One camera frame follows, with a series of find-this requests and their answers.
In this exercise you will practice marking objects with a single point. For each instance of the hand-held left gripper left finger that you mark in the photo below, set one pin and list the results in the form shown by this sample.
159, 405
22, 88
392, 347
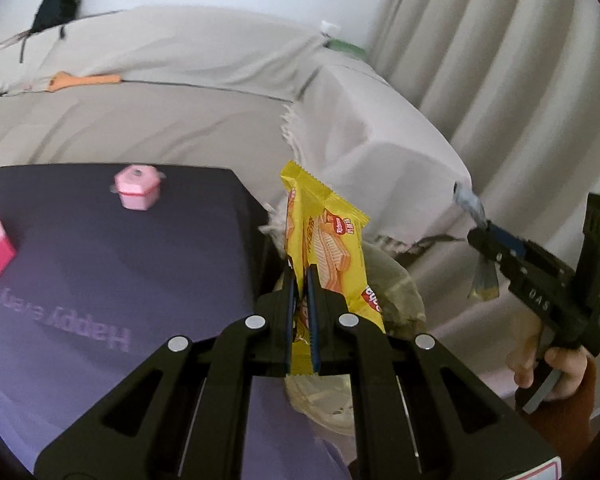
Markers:
291, 320

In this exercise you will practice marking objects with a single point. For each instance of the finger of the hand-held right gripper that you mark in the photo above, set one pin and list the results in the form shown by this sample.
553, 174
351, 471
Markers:
487, 250
505, 237

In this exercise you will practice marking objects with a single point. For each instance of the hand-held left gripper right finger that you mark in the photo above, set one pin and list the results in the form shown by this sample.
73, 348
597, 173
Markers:
314, 330

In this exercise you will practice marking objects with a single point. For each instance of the silver clear wrapper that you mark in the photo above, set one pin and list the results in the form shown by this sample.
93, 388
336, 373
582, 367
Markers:
485, 280

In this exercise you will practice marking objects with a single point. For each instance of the yellow wafer packet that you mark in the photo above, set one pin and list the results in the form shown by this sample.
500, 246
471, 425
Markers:
325, 240

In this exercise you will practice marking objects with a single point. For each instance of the trash bin with yellow bag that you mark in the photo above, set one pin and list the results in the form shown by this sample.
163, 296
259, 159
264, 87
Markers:
390, 280

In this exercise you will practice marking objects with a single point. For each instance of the person's right forearm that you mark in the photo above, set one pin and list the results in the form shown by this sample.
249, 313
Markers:
575, 425

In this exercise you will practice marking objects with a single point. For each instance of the person's right hand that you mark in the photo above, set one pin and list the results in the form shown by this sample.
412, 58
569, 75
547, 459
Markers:
567, 367

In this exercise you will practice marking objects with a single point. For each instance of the white fringed blanket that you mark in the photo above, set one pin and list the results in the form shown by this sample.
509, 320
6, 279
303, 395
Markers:
380, 150

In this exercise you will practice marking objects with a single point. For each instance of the grey curtain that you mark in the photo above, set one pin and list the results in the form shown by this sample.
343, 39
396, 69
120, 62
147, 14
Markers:
505, 60

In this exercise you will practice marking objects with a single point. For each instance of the pink hexagonal box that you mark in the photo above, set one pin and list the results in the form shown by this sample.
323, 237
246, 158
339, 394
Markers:
136, 190

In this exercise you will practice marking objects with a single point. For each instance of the grey covered sofa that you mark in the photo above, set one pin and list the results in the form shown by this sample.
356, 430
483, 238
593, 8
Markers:
155, 120

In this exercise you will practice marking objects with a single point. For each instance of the green cloth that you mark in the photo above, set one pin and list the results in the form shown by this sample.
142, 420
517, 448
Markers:
347, 46

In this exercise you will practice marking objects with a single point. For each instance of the wooden back scratcher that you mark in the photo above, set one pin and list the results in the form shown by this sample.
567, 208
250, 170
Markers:
90, 80

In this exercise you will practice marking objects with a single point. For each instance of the white wall socket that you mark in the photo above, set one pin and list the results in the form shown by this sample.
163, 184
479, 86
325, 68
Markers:
330, 26

